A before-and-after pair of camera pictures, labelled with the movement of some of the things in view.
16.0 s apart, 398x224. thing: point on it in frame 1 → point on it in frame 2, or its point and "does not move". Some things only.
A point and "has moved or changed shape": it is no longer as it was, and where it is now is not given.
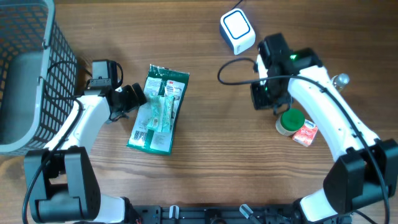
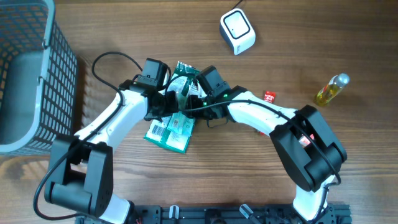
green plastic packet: (160, 80) has moved or changed shape
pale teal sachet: (161, 114) has moved or changed shape
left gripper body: (127, 99) → (163, 102)
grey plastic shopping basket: (39, 78) does not move
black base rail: (215, 214) does not move
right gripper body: (266, 94) → (206, 112)
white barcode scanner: (237, 32) does not move
